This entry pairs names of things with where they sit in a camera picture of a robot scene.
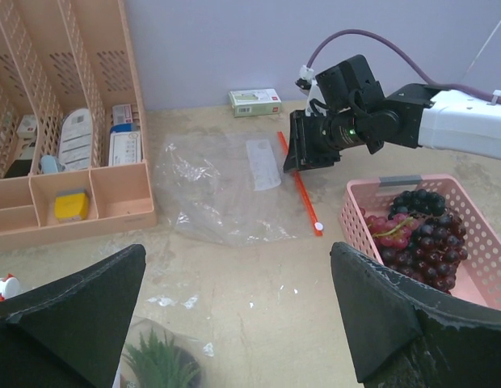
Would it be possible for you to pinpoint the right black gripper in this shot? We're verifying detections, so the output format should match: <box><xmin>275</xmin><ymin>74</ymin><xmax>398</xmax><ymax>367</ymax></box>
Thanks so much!
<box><xmin>283</xmin><ymin>111</ymin><xmax>380</xmax><ymax>173</ymax></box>

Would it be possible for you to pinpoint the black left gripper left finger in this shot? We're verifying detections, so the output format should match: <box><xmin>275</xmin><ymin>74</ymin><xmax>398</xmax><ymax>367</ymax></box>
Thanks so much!
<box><xmin>0</xmin><ymin>244</ymin><xmax>146</xmax><ymax>387</ymax></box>

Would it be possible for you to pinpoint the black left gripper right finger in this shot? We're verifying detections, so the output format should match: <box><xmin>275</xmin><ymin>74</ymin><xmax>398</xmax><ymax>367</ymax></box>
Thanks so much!
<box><xmin>330</xmin><ymin>242</ymin><xmax>501</xmax><ymax>387</ymax></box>

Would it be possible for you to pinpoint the red purple grape bunch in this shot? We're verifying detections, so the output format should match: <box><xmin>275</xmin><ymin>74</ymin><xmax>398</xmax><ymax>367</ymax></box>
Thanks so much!
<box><xmin>365</xmin><ymin>212</ymin><xmax>469</xmax><ymax>294</ymax></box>

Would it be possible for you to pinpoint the orange toy pineapple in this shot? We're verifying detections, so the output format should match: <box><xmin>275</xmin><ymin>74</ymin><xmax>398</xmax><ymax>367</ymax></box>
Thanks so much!
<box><xmin>123</xmin><ymin>328</ymin><xmax>202</xmax><ymax>388</ymax></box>

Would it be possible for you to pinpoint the dark black grape bunch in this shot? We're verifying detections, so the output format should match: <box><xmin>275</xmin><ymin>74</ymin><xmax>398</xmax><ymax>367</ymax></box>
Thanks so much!
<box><xmin>387</xmin><ymin>189</ymin><xmax>448</xmax><ymax>221</ymax></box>

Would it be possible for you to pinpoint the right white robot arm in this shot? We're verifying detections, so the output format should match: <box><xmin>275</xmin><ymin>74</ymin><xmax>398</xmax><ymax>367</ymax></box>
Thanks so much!
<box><xmin>283</xmin><ymin>55</ymin><xmax>501</xmax><ymax>173</ymax></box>

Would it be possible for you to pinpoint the small green white box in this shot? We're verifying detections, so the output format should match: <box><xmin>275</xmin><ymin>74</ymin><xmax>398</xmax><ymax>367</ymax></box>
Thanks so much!
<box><xmin>228</xmin><ymin>88</ymin><xmax>282</xmax><ymax>117</ymax></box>

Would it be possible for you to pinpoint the pink perforated plastic basket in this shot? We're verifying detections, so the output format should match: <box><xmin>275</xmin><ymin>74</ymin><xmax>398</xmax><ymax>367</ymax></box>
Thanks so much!
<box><xmin>340</xmin><ymin>175</ymin><xmax>501</xmax><ymax>310</ymax></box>

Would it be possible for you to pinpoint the yellow block in organizer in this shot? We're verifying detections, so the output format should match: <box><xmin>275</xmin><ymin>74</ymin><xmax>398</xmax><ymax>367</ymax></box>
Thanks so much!
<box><xmin>53</xmin><ymin>188</ymin><xmax>90</xmax><ymax>222</ymax></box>

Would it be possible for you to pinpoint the blue white box in organizer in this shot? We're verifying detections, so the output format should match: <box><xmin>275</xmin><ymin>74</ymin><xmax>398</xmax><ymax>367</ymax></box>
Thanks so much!
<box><xmin>108</xmin><ymin>104</ymin><xmax>142</xmax><ymax>167</ymax></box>

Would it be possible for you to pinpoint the peach plastic file organizer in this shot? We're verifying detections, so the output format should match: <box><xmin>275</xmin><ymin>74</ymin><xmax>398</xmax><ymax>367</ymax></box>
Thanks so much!
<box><xmin>0</xmin><ymin>1</ymin><xmax>157</xmax><ymax>251</ymax></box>

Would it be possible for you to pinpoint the white bottle in organizer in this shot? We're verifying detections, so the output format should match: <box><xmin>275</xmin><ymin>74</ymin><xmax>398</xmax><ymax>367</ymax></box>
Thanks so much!
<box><xmin>57</xmin><ymin>108</ymin><xmax>92</xmax><ymax>171</ymax></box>

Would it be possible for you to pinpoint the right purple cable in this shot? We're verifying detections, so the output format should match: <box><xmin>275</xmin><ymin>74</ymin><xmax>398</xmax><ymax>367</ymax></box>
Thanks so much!
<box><xmin>305</xmin><ymin>28</ymin><xmax>501</xmax><ymax>107</ymax></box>

